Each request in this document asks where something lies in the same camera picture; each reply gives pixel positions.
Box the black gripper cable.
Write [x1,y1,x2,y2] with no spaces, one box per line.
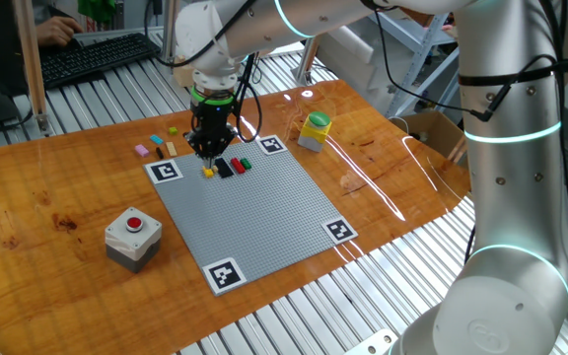
[143,0,264,144]

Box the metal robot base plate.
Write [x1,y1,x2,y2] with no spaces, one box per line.
[345,328,398,355]

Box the red push button box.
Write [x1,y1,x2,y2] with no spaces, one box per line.
[105,206,164,274]

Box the grey metal shelf frame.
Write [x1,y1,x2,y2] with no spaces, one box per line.
[370,9,462,119]

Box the grey Lego baseplate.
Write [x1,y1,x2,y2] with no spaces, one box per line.
[144,134,359,297]

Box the green cloth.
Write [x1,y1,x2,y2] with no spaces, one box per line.
[77,0,116,24]

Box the orange wooden board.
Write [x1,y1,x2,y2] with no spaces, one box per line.
[0,78,472,355]

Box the tan frame post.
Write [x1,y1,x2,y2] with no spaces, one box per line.
[11,0,51,134]

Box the black keyboard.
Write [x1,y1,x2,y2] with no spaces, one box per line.
[36,32,162,91]

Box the open cardboard box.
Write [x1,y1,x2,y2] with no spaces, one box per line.
[390,110,468,167]

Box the wide black Lego plate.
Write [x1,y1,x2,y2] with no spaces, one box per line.
[213,157,235,179]

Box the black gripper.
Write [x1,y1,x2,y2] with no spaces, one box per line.
[184,101,240,172]

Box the operator bare hand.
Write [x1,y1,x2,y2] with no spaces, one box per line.
[35,16,86,48]

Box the green button yellow box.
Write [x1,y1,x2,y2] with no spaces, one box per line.
[297,110,333,154]

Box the slanted aluminium profile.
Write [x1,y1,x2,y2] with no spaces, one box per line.
[447,132,468,164]

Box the aluminium frame post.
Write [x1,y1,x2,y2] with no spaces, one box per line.
[160,0,180,63]

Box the paper fiducial marker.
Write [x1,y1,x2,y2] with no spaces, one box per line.
[144,158,184,185]
[201,256,247,297]
[321,217,359,246]
[256,134,289,157]

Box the white foam block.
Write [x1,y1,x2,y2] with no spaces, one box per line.
[316,24,387,93]

